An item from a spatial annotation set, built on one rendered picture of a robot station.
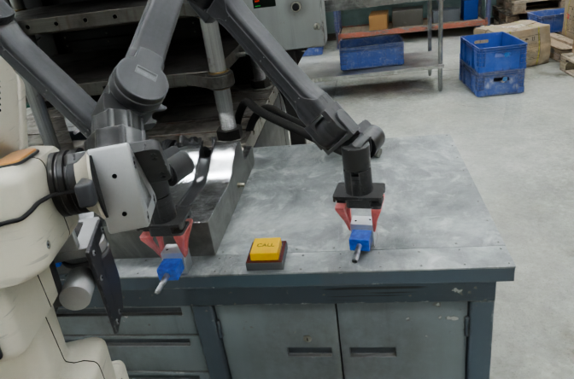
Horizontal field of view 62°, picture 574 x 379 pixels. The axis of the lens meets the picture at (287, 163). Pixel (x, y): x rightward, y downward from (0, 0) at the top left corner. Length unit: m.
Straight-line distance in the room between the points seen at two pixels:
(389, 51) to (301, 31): 3.00
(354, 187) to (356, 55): 3.78
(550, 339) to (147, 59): 1.76
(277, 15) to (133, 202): 1.25
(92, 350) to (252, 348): 0.53
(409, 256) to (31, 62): 0.84
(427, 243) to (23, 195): 0.79
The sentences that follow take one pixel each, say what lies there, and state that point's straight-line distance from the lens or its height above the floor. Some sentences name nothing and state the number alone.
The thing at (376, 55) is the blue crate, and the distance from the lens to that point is 4.73.
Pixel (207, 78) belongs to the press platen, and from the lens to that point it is 1.73.
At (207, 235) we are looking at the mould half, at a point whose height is 0.86.
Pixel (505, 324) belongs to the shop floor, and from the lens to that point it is 2.12.
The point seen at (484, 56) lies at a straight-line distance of 4.49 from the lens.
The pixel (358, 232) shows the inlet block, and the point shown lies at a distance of 1.06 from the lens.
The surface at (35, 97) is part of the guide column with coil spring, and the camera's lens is 2.09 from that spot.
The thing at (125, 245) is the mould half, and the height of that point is 0.84.
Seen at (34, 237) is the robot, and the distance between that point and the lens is 0.61.
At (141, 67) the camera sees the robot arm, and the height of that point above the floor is 1.29.
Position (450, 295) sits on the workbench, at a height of 0.69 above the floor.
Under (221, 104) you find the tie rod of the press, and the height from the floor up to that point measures 0.93.
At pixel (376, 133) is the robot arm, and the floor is 1.04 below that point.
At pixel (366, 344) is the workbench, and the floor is 0.54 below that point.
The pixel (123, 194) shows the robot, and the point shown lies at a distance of 0.63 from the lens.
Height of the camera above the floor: 1.42
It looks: 24 degrees down
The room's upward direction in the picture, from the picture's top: 8 degrees counter-clockwise
